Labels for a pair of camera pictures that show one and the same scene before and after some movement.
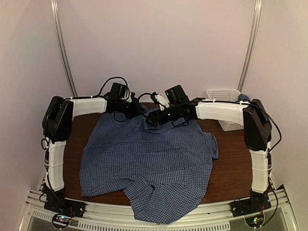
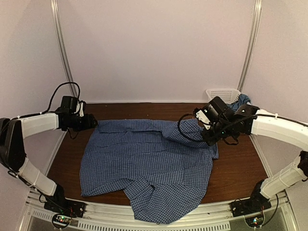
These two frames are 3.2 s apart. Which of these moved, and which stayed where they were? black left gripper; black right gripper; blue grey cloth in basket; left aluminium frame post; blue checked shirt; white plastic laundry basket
Moved: black right gripper; black left gripper
Stayed: left aluminium frame post; white plastic laundry basket; blue grey cloth in basket; blue checked shirt
